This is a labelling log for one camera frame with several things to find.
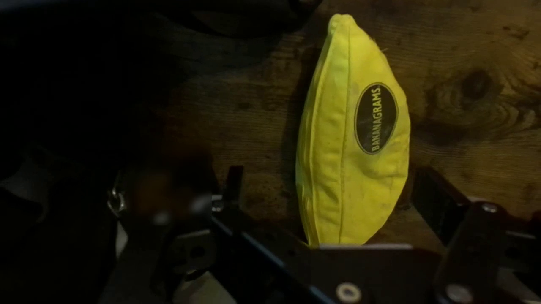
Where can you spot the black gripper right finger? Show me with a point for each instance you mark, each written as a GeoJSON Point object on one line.
{"type": "Point", "coordinates": [484, 247]}

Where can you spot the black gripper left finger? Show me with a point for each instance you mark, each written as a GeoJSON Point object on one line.
{"type": "Point", "coordinates": [187, 247]}

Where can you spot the yellow banana-shaped fabric pouch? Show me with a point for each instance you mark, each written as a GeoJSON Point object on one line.
{"type": "Point", "coordinates": [352, 140]}

